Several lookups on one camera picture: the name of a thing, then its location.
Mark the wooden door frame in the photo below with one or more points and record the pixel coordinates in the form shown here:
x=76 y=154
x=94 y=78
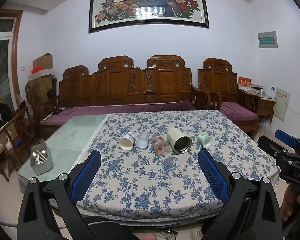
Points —
x=15 y=55

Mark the grey utensil holder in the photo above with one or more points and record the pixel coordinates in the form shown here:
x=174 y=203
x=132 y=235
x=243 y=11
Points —
x=42 y=165

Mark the glass-topped table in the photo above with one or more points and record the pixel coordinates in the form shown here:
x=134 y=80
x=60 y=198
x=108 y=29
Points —
x=72 y=135

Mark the white box device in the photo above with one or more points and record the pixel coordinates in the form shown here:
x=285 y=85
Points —
x=270 y=91

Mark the carved wooden sofa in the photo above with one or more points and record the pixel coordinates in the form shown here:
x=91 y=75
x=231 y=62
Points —
x=130 y=85

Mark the blue floral tablecloth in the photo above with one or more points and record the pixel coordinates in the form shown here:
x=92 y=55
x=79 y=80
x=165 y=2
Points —
x=152 y=175

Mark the wooden chopstick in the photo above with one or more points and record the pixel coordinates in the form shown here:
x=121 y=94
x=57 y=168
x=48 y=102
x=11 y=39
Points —
x=41 y=156
x=43 y=152

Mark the person's right hand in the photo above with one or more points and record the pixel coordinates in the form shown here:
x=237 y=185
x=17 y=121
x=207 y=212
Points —
x=288 y=202

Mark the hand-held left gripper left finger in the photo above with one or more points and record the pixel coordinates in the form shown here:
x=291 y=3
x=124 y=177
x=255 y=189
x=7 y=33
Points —
x=86 y=177

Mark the red cloth bundle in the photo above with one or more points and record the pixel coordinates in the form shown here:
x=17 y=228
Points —
x=37 y=69

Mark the framed peacock painting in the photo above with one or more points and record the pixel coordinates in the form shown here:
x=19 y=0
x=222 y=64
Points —
x=150 y=5

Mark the wooden side chair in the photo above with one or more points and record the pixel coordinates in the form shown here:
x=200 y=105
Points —
x=17 y=130

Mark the wooden side table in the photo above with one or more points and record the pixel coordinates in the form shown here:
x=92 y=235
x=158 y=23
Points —
x=266 y=105

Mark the long purple seat cushion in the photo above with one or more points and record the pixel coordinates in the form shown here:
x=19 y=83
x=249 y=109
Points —
x=110 y=111

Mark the small green cup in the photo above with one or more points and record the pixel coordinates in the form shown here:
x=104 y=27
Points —
x=204 y=140

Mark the short purple seat cushion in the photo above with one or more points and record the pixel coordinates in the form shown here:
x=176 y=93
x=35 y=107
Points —
x=237 y=111

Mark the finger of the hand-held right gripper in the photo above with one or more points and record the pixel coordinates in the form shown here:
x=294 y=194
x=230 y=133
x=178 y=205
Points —
x=286 y=138
x=270 y=145

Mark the large cardboard box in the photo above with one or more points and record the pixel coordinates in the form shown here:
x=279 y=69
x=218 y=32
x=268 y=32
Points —
x=40 y=87

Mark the clear plastic bag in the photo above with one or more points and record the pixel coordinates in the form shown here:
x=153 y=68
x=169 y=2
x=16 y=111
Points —
x=265 y=127

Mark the white power strip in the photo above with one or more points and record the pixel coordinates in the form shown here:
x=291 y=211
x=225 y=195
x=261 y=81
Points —
x=166 y=235

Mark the cream steel-lined cup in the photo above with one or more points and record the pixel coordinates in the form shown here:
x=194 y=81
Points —
x=178 y=140

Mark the metal spoon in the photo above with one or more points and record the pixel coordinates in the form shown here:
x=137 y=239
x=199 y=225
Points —
x=34 y=158

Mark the small cardboard box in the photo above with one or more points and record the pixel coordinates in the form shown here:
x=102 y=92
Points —
x=43 y=61

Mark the red-flowered glass cup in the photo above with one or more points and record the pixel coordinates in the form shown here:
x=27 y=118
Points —
x=160 y=145

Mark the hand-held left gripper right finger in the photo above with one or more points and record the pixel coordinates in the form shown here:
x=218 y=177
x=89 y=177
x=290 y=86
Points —
x=213 y=177

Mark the white paper cup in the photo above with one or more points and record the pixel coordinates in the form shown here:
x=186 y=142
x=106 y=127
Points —
x=126 y=143

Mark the clear plastic cup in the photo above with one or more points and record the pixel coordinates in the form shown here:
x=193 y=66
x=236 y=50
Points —
x=142 y=140

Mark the grey wall fuse box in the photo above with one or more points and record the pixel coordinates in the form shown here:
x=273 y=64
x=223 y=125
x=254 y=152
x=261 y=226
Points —
x=267 y=40

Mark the red desk calendar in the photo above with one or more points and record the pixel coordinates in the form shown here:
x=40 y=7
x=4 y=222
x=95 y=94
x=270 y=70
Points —
x=244 y=83

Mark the carved wooden armchair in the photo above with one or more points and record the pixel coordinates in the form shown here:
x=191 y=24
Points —
x=220 y=82

